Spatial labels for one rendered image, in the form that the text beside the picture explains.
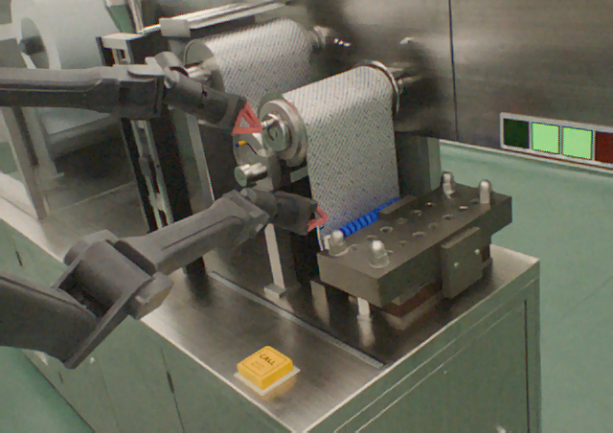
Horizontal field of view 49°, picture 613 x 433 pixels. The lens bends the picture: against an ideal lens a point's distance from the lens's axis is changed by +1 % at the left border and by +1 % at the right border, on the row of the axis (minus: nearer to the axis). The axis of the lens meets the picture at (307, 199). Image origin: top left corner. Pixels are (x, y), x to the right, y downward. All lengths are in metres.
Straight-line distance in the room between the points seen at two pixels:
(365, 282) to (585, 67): 0.52
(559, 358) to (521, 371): 1.13
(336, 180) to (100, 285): 0.66
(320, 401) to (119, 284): 0.47
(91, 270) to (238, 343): 0.56
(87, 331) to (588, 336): 2.28
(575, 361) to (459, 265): 1.42
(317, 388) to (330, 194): 0.38
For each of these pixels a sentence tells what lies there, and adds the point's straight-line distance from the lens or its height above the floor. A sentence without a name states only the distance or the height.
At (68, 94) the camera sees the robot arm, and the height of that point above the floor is 1.42.
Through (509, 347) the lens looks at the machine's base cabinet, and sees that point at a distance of 1.48.
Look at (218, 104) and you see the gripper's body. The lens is 1.19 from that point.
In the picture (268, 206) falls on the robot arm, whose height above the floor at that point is 1.16.
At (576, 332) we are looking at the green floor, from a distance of 2.83.
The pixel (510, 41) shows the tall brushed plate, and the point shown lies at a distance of 1.30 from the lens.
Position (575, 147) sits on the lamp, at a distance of 1.28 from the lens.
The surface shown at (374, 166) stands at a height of 1.13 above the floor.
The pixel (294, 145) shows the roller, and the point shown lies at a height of 1.23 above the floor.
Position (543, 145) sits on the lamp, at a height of 1.17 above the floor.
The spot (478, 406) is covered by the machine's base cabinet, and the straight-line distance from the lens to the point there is 1.46.
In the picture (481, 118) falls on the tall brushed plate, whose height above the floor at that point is 1.20.
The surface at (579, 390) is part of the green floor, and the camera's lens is 2.56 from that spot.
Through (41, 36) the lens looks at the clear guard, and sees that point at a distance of 2.09.
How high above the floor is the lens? 1.62
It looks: 23 degrees down
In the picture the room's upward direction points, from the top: 9 degrees counter-clockwise
